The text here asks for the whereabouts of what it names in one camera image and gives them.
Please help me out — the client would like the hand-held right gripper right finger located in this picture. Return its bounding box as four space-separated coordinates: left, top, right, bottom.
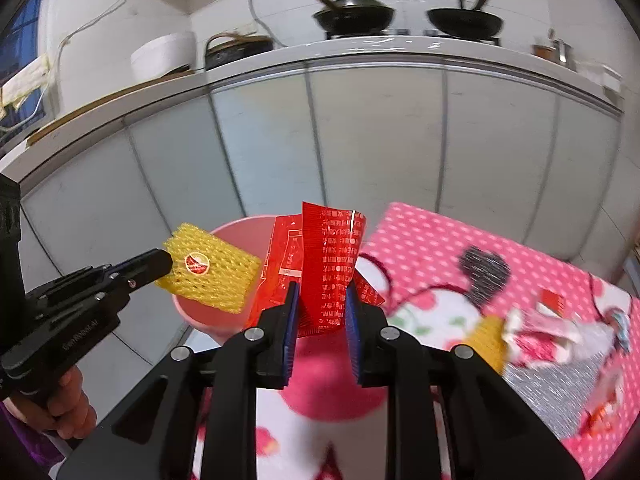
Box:
344 280 586 480

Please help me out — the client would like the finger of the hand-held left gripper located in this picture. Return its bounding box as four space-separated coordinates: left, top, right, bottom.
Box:
27 248 174 322

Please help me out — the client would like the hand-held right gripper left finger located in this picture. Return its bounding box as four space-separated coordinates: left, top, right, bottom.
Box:
57 281 301 480

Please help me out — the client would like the orange-red snack packet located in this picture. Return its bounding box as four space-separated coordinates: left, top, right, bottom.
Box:
245 215 386 331

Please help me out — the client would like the pink plastic bin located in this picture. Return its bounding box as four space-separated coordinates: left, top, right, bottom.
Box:
172 215 306 348

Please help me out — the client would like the yellow foam fruit net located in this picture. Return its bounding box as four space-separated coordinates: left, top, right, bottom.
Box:
467 317 508 376
155 222 263 315

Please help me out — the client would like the red printed snack wrapper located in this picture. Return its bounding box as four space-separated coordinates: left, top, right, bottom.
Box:
297 201 368 338

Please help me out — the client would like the person's left forearm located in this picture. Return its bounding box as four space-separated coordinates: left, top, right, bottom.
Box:
0 400 68 480

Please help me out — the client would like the person's left hand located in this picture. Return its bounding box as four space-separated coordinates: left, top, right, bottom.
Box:
10 362 98 441

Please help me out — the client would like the pink polka dot blanket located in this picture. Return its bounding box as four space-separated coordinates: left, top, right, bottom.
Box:
195 202 633 480

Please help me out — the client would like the wooden cutting board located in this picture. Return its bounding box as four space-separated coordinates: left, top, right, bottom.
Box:
27 71 197 147

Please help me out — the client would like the white kitchen cabinet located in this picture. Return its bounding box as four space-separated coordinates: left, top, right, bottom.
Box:
0 55 626 376

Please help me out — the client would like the small red wrapper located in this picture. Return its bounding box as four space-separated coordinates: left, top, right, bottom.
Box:
537 290 566 313

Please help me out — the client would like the silver foil wrapper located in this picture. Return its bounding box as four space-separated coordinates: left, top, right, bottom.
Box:
505 355 621 441

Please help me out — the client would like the white rice cooker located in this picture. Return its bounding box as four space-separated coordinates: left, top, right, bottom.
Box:
131 31 197 83

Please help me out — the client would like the yellow and white cloth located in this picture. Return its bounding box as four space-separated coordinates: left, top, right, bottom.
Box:
0 52 56 111

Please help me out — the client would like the black electric pot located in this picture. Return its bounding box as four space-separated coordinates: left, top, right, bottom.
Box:
204 32 275 71

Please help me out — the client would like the red and white wrapper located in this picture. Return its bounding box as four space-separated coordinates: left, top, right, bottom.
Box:
580 370 626 436

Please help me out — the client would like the window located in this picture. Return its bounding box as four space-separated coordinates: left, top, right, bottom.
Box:
0 0 56 131

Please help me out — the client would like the black wok with lid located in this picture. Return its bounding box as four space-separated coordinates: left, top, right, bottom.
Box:
309 0 396 36

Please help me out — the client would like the steel kettle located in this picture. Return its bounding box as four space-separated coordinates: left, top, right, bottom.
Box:
547 30 576 68

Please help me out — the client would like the white box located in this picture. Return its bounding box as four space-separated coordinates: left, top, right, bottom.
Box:
580 62 623 98

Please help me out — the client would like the white cable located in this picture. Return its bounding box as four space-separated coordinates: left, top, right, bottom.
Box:
52 0 136 113

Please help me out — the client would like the grey power cable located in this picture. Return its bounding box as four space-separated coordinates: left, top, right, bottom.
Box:
244 0 275 42

